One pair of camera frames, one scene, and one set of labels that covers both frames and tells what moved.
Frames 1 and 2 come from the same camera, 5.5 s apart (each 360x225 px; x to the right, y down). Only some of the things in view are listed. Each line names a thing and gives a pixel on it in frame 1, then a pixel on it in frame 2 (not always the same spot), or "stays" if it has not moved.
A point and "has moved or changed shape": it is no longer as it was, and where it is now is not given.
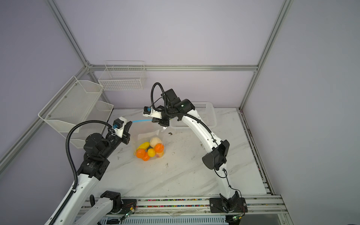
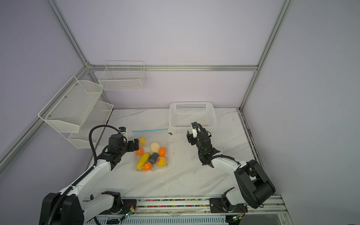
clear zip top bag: (150, 145) has moved or changed shape
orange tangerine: (140, 153) stays
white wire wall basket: (120, 75) stays
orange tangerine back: (159, 147) has moved or changed shape
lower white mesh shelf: (100, 112) stays
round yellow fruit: (160, 155) -> (161, 161)
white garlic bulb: (153, 141) -> (154, 147)
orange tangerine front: (146, 157) -> (147, 166)
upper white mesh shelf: (71, 105) stays
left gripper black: (126, 135) -> (131, 147)
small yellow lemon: (151, 152) -> (142, 141)
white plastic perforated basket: (206, 110) stays
